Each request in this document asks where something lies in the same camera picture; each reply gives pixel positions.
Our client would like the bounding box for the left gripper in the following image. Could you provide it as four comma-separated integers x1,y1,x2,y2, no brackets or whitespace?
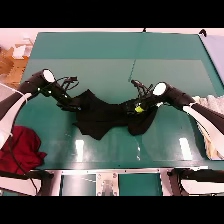
55,93,83,113

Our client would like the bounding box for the black T-shirt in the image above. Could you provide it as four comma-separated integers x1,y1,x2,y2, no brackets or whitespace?
71,88,160,141

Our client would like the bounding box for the red garment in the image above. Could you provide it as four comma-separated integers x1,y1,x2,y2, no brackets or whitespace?
0,125,48,176

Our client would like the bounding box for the white garment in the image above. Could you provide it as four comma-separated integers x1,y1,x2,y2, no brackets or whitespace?
192,94,224,160

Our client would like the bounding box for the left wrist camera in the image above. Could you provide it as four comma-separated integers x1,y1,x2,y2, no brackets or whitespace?
59,76,80,92

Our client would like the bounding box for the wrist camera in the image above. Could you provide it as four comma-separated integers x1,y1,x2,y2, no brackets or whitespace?
59,76,80,92
130,79,148,100

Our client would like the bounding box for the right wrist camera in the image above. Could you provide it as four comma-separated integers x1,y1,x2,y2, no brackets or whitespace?
130,79,148,100

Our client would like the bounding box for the black cable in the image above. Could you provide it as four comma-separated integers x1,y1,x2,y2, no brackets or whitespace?
8,135,40,196

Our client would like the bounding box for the silver frame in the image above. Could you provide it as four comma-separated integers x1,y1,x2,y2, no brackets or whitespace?
0,165,224,197

